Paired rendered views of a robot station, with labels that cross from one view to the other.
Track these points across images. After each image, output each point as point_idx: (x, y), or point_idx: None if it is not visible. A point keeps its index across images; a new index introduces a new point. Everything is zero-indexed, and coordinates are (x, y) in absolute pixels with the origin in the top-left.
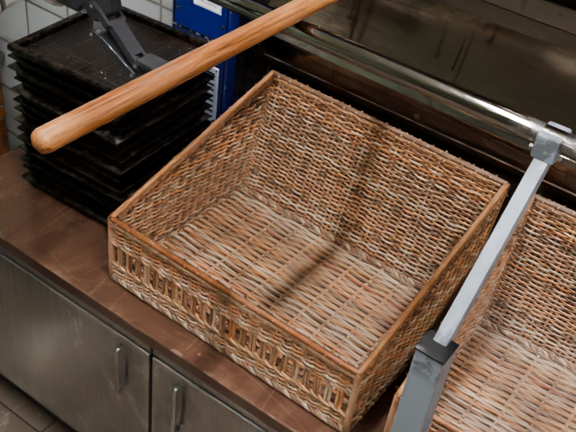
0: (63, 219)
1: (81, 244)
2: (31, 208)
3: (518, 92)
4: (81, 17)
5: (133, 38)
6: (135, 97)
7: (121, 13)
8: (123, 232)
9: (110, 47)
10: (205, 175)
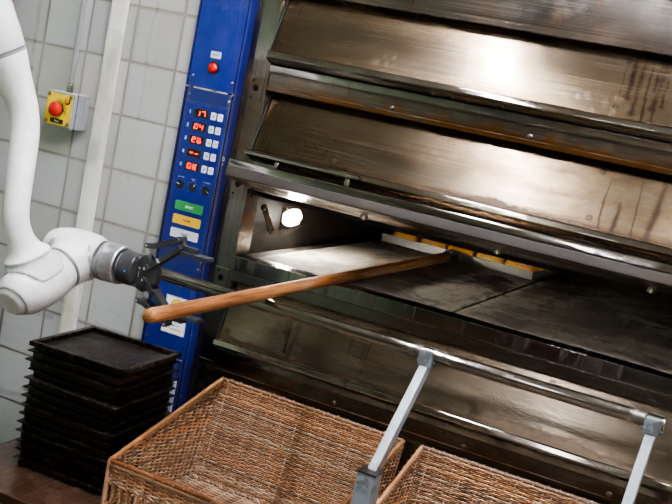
0: (50, 485)
1: (69, 499)
2: (22, 478)
3: (405, 373)
4: (77, 333)
5: (166, 301)
6: (192, 307)
7: (158, 286)
8: (121, 468)
9: (150, 307)
10: (170, 450)
